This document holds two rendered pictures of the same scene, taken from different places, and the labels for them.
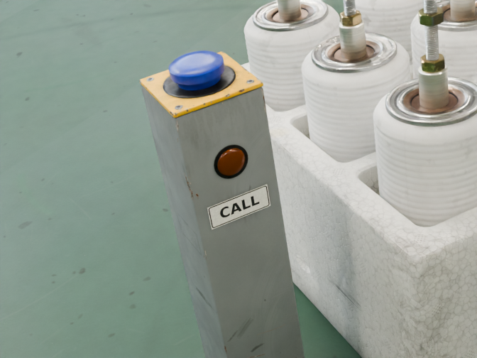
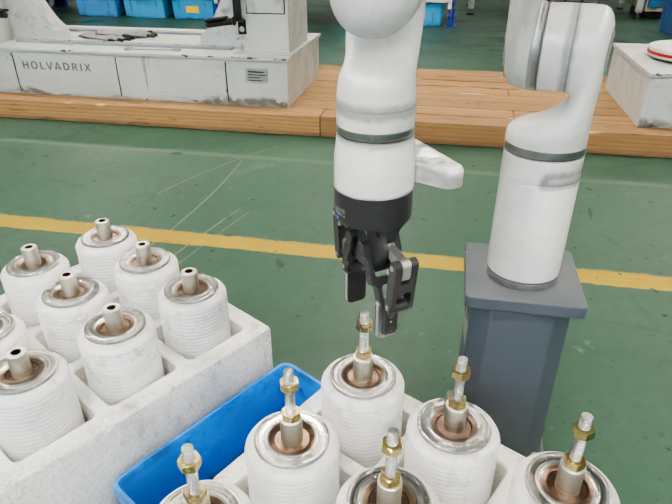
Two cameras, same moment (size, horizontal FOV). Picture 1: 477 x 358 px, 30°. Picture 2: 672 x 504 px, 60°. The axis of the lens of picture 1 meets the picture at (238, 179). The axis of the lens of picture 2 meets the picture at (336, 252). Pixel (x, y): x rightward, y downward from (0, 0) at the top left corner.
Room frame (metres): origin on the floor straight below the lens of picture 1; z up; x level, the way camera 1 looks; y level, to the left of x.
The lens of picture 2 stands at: (0.97, 0.04, 0.71)
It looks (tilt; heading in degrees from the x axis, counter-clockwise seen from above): 30 degrees down; 239
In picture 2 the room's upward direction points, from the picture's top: straight up
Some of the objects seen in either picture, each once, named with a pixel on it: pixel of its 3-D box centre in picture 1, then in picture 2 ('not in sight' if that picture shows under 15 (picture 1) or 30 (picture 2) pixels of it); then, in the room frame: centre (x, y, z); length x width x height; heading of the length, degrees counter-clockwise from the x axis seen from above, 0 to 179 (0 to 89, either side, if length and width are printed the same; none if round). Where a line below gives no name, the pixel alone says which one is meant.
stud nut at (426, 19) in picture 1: (430, 15); (583, 430); (0.60, -0.16, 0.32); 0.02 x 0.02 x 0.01; 22
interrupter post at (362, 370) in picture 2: not in sight; (363, 367); (0.68, -0.38, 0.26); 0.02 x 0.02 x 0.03
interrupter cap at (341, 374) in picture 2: not in sight; (362, 375); (0.68, -0.38, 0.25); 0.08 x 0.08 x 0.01
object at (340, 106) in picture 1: (361, 140); not in sight; (0.72, -0.12, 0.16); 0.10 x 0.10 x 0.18
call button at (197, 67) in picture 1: (197, 74); not in sight; (0.59, 0.02, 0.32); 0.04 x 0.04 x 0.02
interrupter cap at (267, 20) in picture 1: (290, 15); not in sight; (0.83, -0.08, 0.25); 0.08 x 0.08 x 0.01
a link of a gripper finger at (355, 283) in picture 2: not in sight; (355, 285); (0.68, -0.41, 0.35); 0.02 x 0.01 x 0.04; 174
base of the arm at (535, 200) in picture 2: not in sight; (532, 214); (0.42, -0.40, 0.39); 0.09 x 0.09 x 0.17; 48
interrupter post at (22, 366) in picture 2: not in sight; (19, 363); (1.02, -0.59, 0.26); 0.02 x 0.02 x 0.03
